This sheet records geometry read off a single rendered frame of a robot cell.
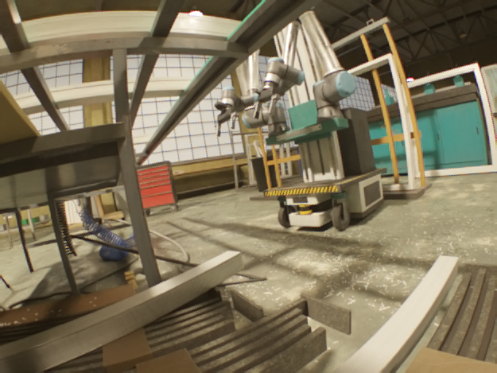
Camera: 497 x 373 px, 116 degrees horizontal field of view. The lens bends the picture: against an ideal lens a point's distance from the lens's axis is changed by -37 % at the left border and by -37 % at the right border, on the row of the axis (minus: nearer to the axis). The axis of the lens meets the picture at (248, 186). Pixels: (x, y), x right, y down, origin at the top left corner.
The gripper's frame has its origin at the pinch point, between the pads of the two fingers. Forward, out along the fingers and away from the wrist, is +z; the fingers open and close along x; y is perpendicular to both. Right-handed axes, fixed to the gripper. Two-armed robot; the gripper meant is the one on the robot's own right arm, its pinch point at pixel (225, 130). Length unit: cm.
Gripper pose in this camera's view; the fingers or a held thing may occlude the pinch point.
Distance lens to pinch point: 154.3
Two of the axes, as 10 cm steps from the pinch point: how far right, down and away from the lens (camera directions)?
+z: -0.2, 9.5, -3.2
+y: 6.9, 2.5, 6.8
